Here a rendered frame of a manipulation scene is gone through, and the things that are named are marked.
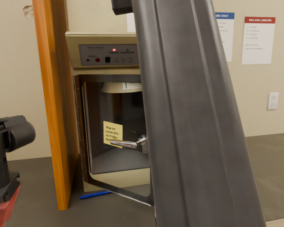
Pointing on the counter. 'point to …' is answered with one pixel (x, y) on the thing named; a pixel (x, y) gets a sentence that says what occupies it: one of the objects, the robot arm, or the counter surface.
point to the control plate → (86, 54)
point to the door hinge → (78, 126)
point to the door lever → (128, 143)
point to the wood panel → (57, 93)
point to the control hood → (116, 39)
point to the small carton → (130, 22)
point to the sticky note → (112, 132)
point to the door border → (80, 127)
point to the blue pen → (94, 194)
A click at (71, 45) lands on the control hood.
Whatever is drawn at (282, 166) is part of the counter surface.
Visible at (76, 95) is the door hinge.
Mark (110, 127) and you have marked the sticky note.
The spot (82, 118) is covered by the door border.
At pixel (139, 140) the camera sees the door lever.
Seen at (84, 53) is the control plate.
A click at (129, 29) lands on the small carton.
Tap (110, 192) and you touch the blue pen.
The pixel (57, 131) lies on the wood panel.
